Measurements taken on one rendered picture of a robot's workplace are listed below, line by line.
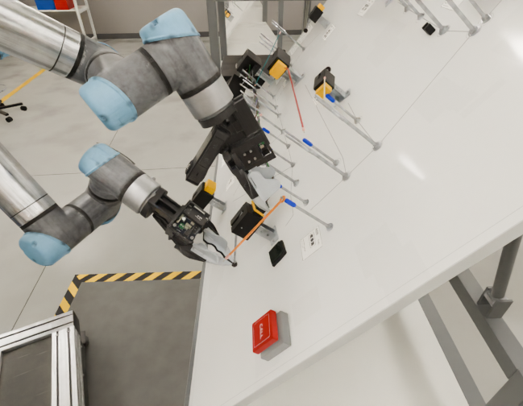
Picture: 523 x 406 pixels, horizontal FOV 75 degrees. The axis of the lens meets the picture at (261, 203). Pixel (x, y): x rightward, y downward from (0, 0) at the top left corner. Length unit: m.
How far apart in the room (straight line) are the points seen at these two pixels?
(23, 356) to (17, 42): 1.45
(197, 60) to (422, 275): 0.42
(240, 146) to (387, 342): 0.63
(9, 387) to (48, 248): 1.13
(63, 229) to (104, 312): 1.40
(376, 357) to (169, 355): 1.16
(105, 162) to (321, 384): 0.66
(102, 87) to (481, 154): 0.49
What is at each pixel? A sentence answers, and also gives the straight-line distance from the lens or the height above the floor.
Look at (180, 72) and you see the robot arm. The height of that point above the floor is 1.44.
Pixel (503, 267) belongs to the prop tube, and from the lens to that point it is 0.75.
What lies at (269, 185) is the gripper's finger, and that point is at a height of 1.24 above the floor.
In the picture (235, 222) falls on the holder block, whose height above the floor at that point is 1.15.
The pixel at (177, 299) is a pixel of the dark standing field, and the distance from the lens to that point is 2.04.
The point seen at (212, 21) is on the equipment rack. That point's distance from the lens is 1.49.
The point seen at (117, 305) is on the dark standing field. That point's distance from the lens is 2.11.
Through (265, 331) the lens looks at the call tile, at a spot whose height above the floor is 1.12.
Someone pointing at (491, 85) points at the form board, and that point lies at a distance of 0.55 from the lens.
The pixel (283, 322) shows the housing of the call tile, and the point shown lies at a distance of 0.56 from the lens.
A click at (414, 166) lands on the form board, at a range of 0.53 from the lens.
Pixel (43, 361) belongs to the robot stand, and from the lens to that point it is 1.80.
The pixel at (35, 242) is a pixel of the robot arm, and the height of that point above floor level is 1.17.
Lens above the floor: 1.59
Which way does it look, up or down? 38 degrees down
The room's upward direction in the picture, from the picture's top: straight up
